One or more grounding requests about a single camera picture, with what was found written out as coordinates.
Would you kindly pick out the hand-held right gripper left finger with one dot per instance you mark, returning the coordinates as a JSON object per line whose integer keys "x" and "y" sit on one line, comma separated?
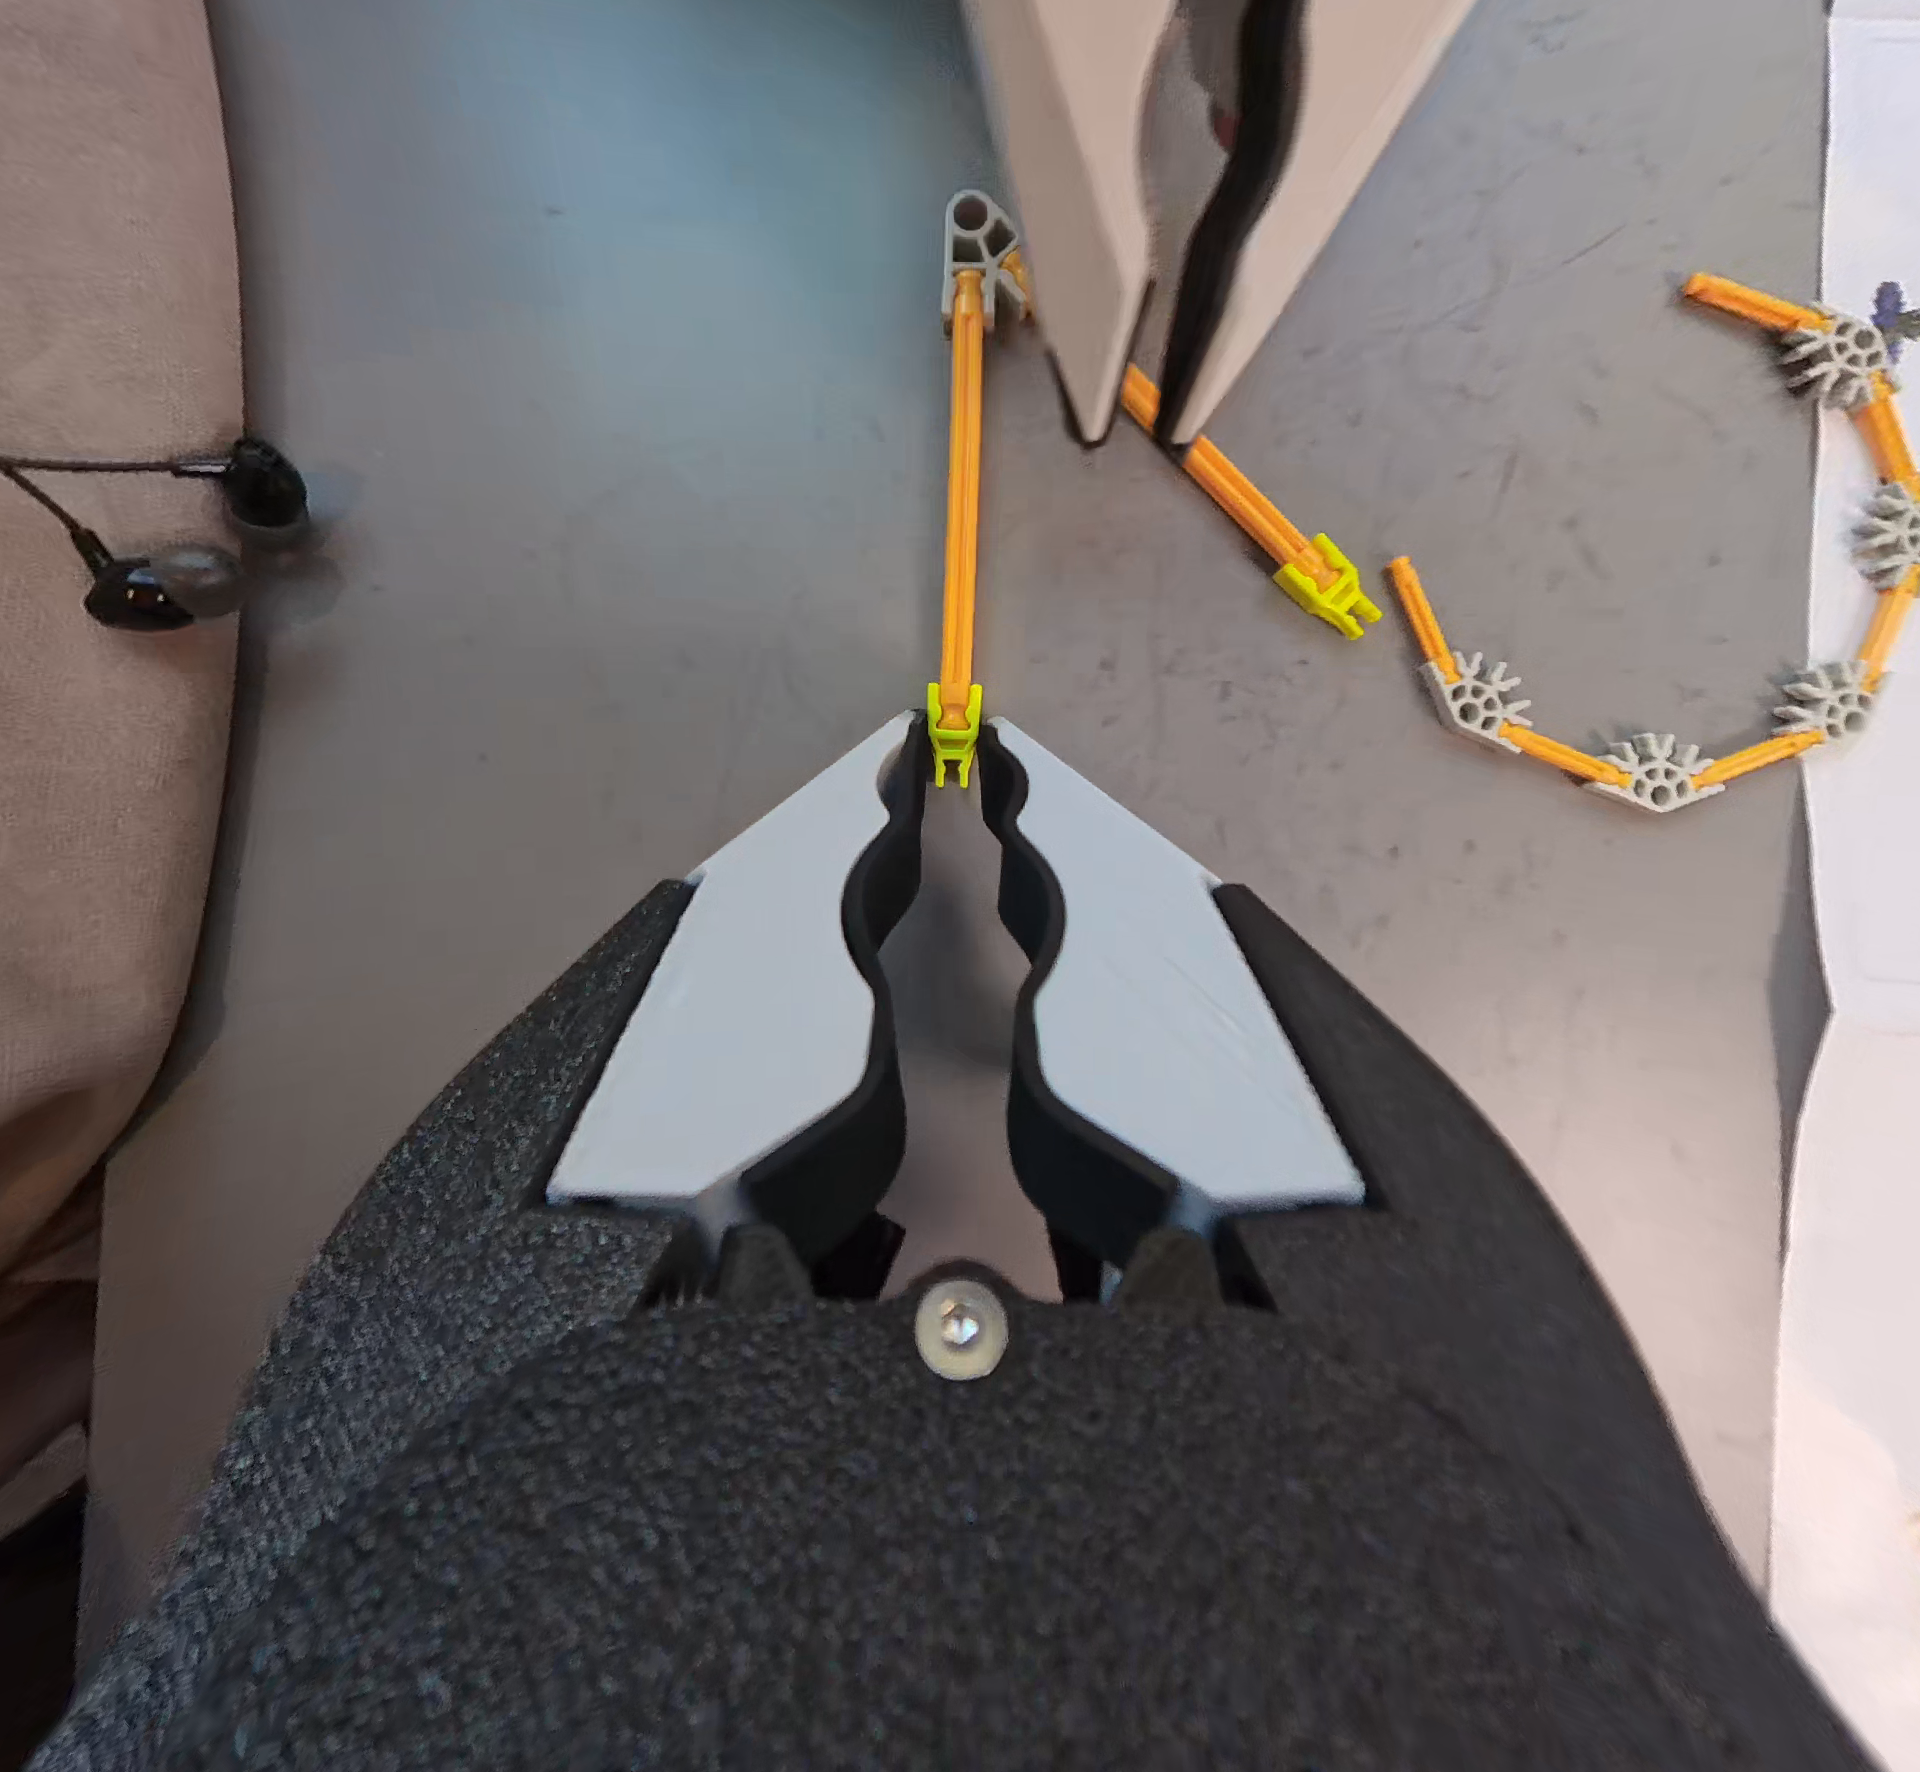
{"x": 720, "y": 1037}

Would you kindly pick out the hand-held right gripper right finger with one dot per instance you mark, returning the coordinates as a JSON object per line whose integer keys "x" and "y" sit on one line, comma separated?
{"x": 1201, "y": 1037}

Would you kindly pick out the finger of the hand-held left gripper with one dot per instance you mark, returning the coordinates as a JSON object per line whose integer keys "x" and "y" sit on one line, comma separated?
{"x": 1049, "y": 48}
{"x": 1380, "y": 48}

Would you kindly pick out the grey wedge connector piece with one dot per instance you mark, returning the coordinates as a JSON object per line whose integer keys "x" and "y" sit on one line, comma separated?
{"x": 976, "y": 243}

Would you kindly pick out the lime green short rod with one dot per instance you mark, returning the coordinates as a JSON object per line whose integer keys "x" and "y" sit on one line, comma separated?
{"x": 954, "y": 738}
{"x": 1329, "y": 586}

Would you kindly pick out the short yellow rod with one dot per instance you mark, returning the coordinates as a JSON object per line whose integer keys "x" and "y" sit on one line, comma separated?
{"x": 1560, "y": 755}
{"x": 1889, "y": 625}
{"x": 1416, "y": 609}
{"x": 1889, "y": 431}
{"x": 1756, "y": 757}
{"x": 1748, "y": 303}

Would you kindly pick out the long yellow rod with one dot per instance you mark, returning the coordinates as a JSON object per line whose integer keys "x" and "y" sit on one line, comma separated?
{"x": 960, "y": 497}
{"x": 1232, "y": 488}

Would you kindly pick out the person's left hand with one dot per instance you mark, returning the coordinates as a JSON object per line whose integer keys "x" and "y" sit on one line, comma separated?
{"x": 1220, "y": 122}

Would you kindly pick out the white building instruction sheet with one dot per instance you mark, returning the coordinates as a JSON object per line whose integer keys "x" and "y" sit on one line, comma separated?
{"x": 1860, "y": 1053}

